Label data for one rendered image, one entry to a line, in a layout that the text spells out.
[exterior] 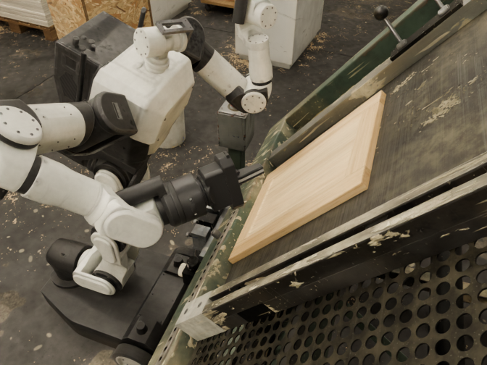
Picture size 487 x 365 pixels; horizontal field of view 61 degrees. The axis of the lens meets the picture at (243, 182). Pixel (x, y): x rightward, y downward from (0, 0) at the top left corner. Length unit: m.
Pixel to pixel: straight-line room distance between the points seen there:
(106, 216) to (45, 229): 1.94
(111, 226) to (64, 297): 1.39
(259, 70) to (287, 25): 2.46
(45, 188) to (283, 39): 3.25
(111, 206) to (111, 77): 0.39
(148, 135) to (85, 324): 1.14
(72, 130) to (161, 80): 0.31
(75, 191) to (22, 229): 2.00
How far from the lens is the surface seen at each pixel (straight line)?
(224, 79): 1.30
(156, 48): 1.01
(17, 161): 0.71
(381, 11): 1.21
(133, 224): 0.75
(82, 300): 2.08
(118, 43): 1.14
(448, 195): 0.55
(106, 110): 0.93
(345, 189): 0.88
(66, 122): 0.84
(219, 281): 1.15
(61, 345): 2.20
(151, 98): 1.01
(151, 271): 2.08
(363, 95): 1.25
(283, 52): 3.85
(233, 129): 1.67
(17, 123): 0.72
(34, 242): 2.63
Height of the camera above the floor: 1.84
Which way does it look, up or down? 43 degrees down
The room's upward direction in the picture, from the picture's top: straight up
